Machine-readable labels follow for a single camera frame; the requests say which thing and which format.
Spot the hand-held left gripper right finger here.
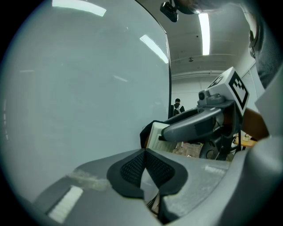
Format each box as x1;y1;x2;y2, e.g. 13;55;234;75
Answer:
145;148;235;226

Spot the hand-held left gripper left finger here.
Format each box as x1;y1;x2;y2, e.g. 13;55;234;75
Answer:
33;148;164;226

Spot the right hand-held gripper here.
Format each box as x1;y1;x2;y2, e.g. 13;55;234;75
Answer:
161;67;250;161

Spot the white eraser with black felt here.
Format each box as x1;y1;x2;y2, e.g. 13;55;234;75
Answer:
139;120;177;153

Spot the person's right forearm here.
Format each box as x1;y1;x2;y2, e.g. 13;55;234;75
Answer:
241;107;270;142

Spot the wooden table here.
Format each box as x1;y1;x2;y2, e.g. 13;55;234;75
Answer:
233;132;258;148

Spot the person's white sleeve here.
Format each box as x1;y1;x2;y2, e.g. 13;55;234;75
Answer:
254;64;283;142

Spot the long ceiling light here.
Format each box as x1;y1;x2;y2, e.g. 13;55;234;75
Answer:
198;12;210;56

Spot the person's grey top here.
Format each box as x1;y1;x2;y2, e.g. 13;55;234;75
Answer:
243;0;283;89

